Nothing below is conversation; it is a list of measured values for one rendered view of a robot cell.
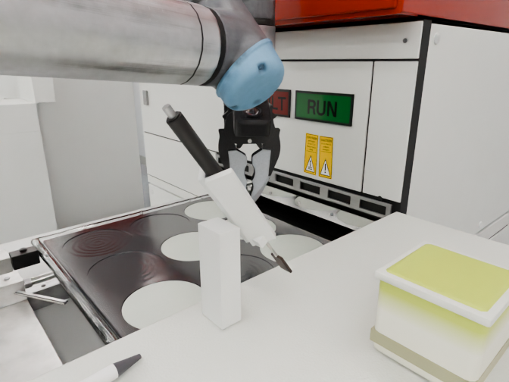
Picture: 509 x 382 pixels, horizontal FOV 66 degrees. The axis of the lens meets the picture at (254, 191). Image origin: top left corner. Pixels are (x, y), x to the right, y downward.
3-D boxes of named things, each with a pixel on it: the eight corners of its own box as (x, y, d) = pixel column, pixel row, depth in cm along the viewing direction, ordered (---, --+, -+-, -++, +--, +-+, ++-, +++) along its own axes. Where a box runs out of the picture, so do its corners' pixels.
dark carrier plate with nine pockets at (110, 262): (218, 196, 84) (217, 194, 83) (352, 253, 59) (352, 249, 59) (43, 243, 62) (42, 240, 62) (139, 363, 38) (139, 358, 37)
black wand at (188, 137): (164, 114, 24) (178, 100, 25) (154, 111, 25) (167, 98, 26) (288, 277, 37) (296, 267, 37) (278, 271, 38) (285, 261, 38)
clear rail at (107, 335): (39, 243, 63) (38, 236, 63) (146, 377, 36) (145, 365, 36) (30, 245, 62) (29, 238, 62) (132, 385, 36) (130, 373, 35)
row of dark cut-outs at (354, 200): (217, 164, 89) (217, 153, 89) (391, 219, 58) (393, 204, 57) (215, 164, 89) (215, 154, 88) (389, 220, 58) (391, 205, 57)
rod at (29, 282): (57, 275, 54) (56, 266, 54) (60, 279, 53) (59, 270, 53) (20, 287, 51) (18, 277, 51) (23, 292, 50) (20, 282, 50)
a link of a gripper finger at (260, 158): (265, 194, 65) (266, 139, 62) (270, 207, 59) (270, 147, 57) (246, 195, 65) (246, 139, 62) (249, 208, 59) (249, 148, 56)
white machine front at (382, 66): (154, 180, 121) (143, 42, 108) (396, 291, 63) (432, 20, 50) (145, 182, 119) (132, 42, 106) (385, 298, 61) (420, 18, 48)
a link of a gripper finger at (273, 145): (278, 173, 59) (279, 115, 57) (279, 176, 58) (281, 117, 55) (247, 174, 59) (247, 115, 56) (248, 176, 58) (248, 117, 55)
